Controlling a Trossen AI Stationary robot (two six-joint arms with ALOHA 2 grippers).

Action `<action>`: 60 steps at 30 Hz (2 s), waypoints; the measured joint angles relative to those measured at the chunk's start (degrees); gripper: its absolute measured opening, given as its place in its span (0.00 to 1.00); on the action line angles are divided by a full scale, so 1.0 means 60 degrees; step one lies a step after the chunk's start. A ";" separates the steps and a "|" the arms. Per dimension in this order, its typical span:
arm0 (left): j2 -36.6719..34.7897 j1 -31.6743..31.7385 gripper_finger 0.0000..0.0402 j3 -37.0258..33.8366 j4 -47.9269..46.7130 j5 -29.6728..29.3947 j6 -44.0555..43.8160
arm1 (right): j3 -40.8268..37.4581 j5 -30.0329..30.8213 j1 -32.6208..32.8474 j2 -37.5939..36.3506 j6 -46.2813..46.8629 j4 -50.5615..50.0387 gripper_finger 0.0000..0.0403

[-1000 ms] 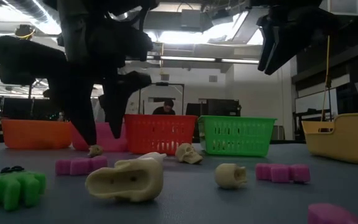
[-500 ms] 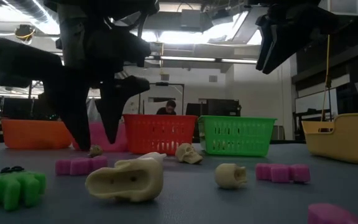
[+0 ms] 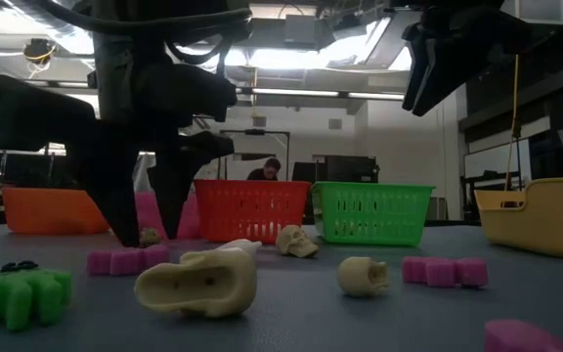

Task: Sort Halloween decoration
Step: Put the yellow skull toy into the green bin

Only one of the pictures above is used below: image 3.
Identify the white ghost toy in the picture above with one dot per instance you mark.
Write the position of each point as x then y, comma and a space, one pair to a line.
242, 246

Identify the orange round bowl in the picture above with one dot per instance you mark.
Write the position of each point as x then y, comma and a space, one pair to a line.
42, 210

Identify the black screen row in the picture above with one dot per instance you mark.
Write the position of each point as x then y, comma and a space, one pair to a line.
27, 171

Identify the cream skull toy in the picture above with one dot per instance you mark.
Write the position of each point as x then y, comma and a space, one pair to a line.
150, 238
232, 285
355, 277
292, 242

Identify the red plastic basket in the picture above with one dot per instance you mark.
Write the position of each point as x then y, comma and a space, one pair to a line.
252, 210

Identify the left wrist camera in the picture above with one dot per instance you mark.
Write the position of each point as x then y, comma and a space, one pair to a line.
188, 93

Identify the magenta skeleton figure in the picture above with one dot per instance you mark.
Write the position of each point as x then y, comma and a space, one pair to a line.
516, 338
440, 273

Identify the pink round bowl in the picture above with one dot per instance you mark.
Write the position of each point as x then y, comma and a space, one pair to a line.
192, 222

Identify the grey ceiling unit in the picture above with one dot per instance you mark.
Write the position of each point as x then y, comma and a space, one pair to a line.
306, 29

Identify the person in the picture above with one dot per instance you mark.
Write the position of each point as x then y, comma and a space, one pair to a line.
264, 171

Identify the black metal frame stand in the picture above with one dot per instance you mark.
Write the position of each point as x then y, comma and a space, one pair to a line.
262, 131

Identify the grey cabinet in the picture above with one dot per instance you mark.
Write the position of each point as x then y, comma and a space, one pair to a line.
442, 209

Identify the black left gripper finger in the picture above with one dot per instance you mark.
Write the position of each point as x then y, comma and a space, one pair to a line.
179, 161
115, 190

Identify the black monitor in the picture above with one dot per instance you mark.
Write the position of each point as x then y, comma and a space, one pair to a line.
345, 171

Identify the yellow plastic bin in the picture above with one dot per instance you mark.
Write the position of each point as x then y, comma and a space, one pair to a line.
531, 220

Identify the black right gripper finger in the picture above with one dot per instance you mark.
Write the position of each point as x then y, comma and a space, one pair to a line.
467, 54
414, 63

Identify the green plastic basket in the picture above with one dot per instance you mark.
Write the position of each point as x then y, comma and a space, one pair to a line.
369, 212

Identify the long ceiling light strip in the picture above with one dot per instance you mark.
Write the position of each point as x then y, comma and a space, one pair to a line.
291, 92

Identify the magenta bone left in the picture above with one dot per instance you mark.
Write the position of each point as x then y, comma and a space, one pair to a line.
122, 261

